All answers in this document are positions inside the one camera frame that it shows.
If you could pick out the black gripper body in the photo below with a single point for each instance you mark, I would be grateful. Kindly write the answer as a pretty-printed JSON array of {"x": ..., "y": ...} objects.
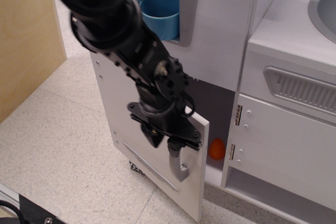
[{"x": 169, "y": 122}]

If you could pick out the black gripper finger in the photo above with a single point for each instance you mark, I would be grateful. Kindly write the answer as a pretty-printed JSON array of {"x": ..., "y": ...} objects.
[
  {"x": 175, "y": 144},
  {"x": 154, "y": 136}
]

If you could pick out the grey fridge door handle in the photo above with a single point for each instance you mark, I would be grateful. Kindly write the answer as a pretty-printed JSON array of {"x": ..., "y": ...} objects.
[{"x": 179, "y": 171}]

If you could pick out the white low fridge door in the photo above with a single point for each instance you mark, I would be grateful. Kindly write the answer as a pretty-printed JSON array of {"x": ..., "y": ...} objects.
[{"x": 117, "y": 91}]

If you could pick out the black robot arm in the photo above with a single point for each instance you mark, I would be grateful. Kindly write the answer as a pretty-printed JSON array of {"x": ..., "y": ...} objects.
[{"x": 115, "y": 29}]

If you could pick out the white toy fridge cabinet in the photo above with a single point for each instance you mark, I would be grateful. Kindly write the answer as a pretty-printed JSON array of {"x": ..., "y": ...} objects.
[{"x": 214, "y": 59}]

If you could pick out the aluminium extrusion foot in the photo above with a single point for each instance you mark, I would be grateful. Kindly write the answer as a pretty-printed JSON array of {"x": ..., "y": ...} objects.
[{"x": 134, "y": 168}]

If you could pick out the orange toy fruit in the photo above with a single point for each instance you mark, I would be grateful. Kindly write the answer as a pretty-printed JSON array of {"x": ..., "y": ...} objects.
[{"x": 217, "y": 149}]

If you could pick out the lower brass oven hinge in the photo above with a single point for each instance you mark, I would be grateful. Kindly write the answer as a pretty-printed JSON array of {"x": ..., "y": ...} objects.
[{"x": 231, "y": 152}]

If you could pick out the brass oven hinge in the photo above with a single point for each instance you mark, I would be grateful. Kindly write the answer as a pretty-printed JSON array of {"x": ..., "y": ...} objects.
[
  {"x": 231, "y": 152},
  {"x": 238, "y": 115}
]

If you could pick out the upper brass oven hinge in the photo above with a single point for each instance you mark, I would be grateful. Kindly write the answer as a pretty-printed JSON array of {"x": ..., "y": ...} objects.
[{"x": 238, "y": 115}]

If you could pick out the white toy oven cabinet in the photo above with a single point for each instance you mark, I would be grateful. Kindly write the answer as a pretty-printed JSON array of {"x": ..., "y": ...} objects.
[{"x": 284, "y": 159}]

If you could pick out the blue plastic cup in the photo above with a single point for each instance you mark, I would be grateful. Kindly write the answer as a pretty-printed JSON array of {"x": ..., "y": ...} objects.
[{"x": 162, "y": 17}]

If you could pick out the grey vent panel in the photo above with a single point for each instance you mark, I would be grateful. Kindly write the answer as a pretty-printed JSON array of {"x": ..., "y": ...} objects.
[{"x": 297, "y": 88}]

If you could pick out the light plywood panel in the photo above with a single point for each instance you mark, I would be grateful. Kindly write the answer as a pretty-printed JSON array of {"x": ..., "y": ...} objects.
[{"x": 31, "y": 49}]

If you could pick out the grey sink basin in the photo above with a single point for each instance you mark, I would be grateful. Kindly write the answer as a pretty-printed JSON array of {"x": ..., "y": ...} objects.
[{"x": 322, "y": 15}]

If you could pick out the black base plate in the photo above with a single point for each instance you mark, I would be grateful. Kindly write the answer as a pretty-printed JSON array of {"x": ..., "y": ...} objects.
[{"x": 34, "y": 213}]

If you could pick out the aluminium rail bottom left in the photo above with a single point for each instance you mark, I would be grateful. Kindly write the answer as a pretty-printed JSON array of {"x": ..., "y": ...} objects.
[{"x": 10, "y": 196}]

